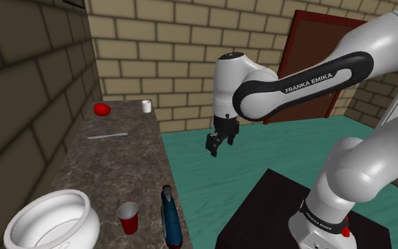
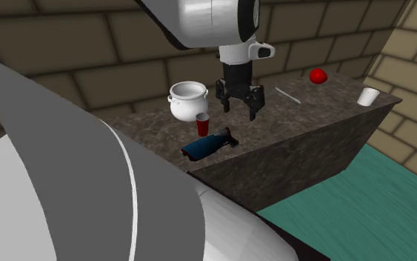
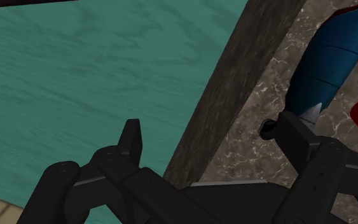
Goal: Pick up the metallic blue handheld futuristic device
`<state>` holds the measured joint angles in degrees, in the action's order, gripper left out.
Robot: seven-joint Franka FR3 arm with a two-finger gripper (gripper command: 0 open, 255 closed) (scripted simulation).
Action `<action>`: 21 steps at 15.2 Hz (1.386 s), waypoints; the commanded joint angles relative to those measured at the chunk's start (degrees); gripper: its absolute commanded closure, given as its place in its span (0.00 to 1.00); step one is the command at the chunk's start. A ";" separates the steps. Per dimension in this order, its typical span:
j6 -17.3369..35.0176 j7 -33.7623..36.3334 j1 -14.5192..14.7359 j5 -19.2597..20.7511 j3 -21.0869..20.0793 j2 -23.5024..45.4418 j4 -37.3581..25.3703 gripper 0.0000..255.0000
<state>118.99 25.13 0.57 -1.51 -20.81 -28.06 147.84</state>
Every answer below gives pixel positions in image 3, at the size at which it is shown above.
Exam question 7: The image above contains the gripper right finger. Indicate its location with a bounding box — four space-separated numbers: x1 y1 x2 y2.
258 111 358 224

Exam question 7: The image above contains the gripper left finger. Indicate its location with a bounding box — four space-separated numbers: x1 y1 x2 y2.
17 118 223 224

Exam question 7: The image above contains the blue and red toy figure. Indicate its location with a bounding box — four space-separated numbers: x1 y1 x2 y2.
282 0 358 132

